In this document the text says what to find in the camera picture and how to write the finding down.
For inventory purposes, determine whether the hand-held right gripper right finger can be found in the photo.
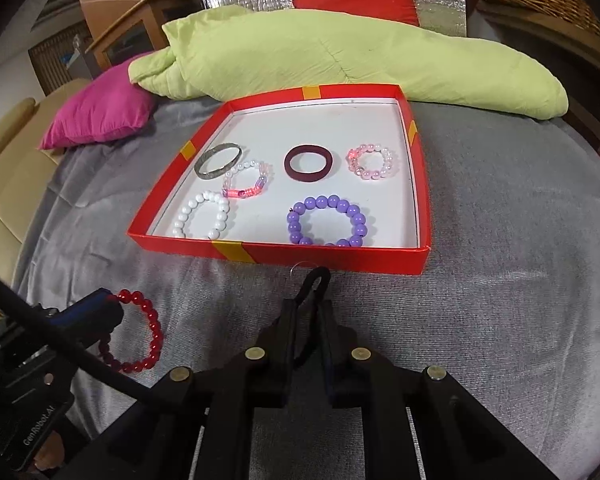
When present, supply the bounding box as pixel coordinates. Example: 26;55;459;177
317;298;561;480

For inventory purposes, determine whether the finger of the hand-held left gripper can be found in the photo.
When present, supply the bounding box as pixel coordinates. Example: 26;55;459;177
55;301;126;343
45;287;118;317

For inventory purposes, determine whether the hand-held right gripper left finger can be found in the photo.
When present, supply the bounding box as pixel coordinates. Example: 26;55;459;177
87;298;301;480

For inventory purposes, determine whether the black hair tie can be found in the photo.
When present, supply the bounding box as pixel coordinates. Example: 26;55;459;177
290;266;332;361

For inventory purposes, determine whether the red bead bracelet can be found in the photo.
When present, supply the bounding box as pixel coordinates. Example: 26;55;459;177
97;289;165;375

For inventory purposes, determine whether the purple bead bracelet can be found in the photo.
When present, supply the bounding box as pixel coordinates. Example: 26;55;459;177
286;195;368;249

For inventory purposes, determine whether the red cardboard box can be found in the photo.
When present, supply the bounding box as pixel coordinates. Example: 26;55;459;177
126;84;431;276

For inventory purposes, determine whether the pink clear bead bracelet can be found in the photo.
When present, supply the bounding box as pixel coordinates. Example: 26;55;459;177
221;159;274;200

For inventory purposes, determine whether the maroon ring bangle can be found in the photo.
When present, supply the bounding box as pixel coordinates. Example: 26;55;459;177
283;144;333;184

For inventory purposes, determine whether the pink white bead bracelet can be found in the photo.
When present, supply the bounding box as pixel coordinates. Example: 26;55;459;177
346;143;397;182

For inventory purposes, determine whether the person's left hand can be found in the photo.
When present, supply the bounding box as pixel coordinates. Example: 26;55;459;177
34;431;70;467

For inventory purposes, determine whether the beige sofa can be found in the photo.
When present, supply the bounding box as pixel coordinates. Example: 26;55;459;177
0;77;88;301

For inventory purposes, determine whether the silver bangle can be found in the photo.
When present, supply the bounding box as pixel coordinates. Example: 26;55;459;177
194;143;243;181

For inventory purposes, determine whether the grey blanket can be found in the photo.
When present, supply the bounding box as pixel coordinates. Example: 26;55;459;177
10;95;600;480

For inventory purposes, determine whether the magenta pillow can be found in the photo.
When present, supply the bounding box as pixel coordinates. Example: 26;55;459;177
39;55;156;151

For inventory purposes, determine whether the brown wicker cabinet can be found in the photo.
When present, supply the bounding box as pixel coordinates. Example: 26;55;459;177
27;20;97;94

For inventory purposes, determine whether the light green pillow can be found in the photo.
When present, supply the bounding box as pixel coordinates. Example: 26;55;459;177
128;4;569;121

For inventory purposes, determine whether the red cushion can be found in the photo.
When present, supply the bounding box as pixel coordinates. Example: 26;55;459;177
291;0;421;29

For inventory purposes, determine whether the dark wooden furniture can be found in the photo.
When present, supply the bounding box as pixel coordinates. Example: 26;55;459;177
472;0;600;171

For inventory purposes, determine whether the black cable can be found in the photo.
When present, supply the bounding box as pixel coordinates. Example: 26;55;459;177
0;265;206;407

